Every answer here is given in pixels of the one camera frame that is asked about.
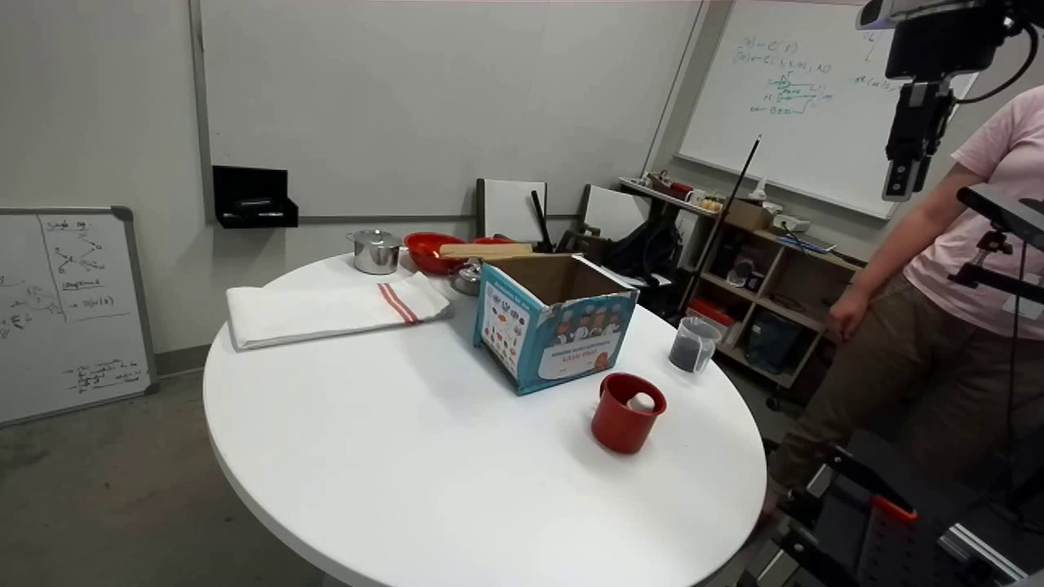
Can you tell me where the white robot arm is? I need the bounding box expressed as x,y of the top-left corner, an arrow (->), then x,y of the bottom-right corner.
858,0 -> 1044,200

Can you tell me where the person in pink shirt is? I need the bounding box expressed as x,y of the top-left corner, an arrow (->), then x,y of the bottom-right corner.
777,81 -> 1044,525

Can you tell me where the white round table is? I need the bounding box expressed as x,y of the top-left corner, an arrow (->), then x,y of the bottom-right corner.
203,295 -> 767,587

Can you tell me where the red bowl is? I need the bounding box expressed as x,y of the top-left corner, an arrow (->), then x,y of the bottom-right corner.
405,231 -> 459,276

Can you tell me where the blue cardboard box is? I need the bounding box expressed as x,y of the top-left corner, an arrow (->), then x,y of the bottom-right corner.
472,255 -> 640,394

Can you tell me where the small steel pot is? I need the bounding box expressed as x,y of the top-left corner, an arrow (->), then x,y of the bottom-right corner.
351,227 -> 402,272

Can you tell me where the white towel with red stripes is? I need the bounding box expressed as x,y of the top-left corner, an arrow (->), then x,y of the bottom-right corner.
224,272 -> 451,349

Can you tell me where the wooden shelf unit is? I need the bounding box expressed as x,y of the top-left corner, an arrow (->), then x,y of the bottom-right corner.
625,180 -> 856,402

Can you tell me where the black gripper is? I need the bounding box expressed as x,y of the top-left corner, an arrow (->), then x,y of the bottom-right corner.
885,77 -> 951,203

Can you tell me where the red mug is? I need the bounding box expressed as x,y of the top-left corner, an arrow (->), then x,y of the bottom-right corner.
589,370 -> 666,453

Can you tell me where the small whiteboard on floor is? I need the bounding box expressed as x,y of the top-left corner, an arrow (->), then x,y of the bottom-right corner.
0,205 -> 152,424

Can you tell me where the clear measuring cup with beans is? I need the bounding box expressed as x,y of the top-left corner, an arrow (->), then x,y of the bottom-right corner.
668,315 -> 724,370

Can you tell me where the black case on floor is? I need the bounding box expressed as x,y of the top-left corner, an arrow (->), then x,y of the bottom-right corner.
212,167 -> 298,227

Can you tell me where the large wall whiteboard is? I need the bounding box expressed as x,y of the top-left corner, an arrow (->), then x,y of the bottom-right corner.
677,0 -> 901,217

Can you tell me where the wooden board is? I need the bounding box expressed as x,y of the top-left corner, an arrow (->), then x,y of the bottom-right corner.
437,240 -> 530,259

